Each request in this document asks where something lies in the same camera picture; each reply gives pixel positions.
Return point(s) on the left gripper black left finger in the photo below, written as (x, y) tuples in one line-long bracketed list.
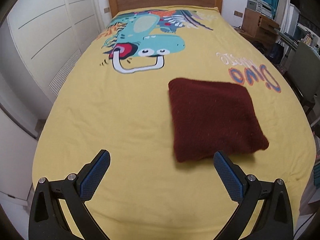
[(47, 220)]

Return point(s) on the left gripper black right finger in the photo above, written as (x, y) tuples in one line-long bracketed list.
[(275, 219)]

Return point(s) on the dark red knitted sweater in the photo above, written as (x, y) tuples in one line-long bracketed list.
[(213, 116)]

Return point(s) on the grey-green chair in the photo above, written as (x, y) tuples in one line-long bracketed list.
[(303, 75)]

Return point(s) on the black bag on floor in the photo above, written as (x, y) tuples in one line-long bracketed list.
[(276, 53)]

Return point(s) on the wooden drawer cabinet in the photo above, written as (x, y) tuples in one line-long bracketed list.
[(259, 27)]

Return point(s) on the white wardrobe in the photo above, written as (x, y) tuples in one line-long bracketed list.
[(41, 41)]

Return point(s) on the white printer on cabinet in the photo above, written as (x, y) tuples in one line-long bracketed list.
[(261, 7)]

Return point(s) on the wall socket plate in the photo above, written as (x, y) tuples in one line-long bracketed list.
[(238, 14)]

